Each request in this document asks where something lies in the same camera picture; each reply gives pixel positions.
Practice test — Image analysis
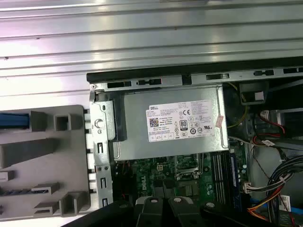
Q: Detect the green motherboard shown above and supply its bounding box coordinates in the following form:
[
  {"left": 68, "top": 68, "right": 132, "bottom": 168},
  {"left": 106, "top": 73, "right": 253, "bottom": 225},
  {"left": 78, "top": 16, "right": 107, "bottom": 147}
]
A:
[{"left": 112, "top": 151, "right": 249, "bottom": 213}]

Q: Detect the orange yellow wire bundle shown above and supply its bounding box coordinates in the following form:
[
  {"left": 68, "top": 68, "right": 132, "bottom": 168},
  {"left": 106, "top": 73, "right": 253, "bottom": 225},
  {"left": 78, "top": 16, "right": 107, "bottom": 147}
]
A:
[{"left": 247, "top": 204, "right": 288, "bottom": 227}]

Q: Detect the RAM stick on rack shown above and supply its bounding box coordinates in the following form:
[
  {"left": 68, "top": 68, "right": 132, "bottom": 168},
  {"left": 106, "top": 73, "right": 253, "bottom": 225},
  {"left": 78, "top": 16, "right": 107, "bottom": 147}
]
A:
[{"left": 0, "top": 188, "right": 33, "bottom": 195}]

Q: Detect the silver drive cage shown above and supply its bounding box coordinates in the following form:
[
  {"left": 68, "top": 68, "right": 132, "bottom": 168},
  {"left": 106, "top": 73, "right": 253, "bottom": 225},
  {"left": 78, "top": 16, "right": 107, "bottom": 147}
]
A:
[{"left": 239, "top": 80, "right": 303, "bottom": 148}]

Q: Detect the silver power supply unit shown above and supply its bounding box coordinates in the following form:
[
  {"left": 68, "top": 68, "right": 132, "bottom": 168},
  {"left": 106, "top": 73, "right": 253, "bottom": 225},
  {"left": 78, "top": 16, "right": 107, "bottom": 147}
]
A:
[{"left": 113, "top": 85, "right": 231, "bottom": 162}]

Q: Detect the blue data wire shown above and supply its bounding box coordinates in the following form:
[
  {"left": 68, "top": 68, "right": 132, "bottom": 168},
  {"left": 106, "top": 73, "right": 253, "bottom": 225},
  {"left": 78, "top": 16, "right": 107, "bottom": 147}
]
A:
[{"left": 280, "top": 204, "right": 303, "bottom": 216}]

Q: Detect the hard disk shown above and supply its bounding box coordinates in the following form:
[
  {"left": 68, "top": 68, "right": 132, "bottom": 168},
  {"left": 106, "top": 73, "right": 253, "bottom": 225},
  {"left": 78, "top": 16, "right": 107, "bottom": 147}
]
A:
[{"left": 0, "top": 113, "right": 30, "bottom": 130}]

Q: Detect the black wire bundle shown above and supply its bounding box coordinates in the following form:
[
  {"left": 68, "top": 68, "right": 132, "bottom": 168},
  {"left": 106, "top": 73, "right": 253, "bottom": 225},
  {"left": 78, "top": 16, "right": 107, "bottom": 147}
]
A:
[{"left": 266, "top": 155, "right": 303, "bottom": 227}]

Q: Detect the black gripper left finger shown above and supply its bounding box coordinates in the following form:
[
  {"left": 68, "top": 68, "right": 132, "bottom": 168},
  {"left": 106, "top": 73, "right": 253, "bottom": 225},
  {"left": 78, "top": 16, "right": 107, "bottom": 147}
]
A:
[{"left": 60, "top": 181, "right": 167, "bottom": 227}]

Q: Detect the grey parts rack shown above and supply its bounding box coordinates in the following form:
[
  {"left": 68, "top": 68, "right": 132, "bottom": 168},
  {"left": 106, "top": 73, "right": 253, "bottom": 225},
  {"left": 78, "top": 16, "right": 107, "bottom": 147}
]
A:
[{"left": 0, "top": 105, "right": 92, "bottom": 222}]

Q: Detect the installed RAM stick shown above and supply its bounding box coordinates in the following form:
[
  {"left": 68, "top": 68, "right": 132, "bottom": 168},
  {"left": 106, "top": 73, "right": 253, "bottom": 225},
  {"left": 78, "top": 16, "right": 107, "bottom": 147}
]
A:
[{"left": 227, "top": 152, "right": 243, "bottom": 212}]

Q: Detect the black open PC case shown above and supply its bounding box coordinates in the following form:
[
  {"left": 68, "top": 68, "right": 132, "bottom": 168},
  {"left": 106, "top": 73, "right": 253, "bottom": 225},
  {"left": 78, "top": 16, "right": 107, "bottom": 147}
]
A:
[{"left": 86, "top": 62, "right": 303, "bottom": 227}]

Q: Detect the red power wire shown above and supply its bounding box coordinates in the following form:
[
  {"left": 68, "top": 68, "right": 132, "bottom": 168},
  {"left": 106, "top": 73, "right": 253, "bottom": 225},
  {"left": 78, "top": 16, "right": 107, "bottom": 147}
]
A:
[{"left": 250, "top": 118, "right": 287, "bottom": 148}]

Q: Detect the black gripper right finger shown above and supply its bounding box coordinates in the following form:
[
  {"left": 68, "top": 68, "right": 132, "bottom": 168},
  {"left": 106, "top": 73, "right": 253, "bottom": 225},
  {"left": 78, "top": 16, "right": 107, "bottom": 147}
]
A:
[{"left": 166, "top": 181, "right": 275, "bottom": 227}]

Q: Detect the black RAM slot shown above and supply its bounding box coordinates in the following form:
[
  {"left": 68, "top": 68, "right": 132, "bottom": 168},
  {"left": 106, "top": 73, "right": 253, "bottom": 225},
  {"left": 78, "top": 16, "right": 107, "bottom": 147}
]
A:
[
  {"left": 217, "top": 153, "right": 227, "bottom": 204},
  {"left": 211, "top": 153, "right": 220, "bottom": 204}
]

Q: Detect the CPU socket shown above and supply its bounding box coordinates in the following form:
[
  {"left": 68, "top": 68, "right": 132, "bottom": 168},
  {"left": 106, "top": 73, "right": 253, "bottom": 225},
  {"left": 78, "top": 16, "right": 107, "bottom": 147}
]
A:
[{"left": 174, "top": 153, "right": 205, "bottom": 181}]

